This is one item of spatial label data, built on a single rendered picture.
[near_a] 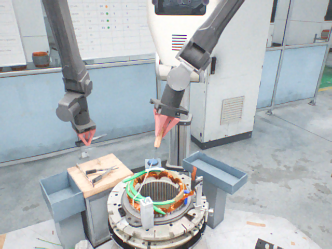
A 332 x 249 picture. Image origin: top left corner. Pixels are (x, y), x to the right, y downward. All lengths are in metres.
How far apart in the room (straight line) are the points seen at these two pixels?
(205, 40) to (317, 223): 2.18
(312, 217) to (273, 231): 1.42
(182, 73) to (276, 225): 0.90
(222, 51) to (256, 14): 0.53
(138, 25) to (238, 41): 1.09
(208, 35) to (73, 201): 0.71
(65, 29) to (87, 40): 2.08
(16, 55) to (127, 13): 1.14
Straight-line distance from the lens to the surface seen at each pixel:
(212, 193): 1.13
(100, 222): 1.14
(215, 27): 0.69
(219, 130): 3.32
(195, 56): 0.71
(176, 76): 0.64
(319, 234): 2.57
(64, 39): 0.83
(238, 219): 1.31
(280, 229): 1.33
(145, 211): 0.75
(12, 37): 2.85
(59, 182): 1.16
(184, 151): 1.30
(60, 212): 1.03
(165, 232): 0.79
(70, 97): 0.93
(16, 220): 2.69
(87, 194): 1.01
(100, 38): 2.92
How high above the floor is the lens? 1.68
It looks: 26 degrees down
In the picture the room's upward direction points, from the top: straight up
